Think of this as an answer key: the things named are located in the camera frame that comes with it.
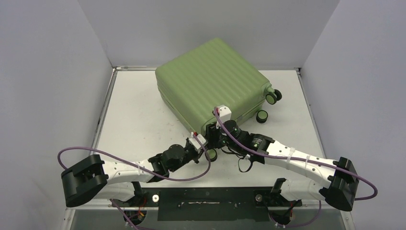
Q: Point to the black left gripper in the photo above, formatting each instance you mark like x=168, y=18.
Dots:
x=198, y=154

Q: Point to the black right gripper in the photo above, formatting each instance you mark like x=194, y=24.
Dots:
x=212, y=132

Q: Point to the green suitcase with blue lining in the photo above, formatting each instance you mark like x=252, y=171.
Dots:
x=213, y=74

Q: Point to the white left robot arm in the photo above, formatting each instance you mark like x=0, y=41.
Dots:
x=120, y=179

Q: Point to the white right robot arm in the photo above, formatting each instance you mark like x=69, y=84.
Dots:
x=332, y=181

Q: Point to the far left suitcase wheel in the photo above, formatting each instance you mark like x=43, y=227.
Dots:
x=273, y=97

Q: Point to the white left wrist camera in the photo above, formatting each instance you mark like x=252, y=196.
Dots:
x=197, y=141

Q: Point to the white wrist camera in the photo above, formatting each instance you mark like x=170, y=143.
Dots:
x=197, y=141
x=222, y=113

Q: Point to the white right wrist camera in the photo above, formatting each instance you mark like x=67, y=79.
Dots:
x=222, y=113

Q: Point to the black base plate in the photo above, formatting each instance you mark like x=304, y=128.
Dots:
x=212, y=203

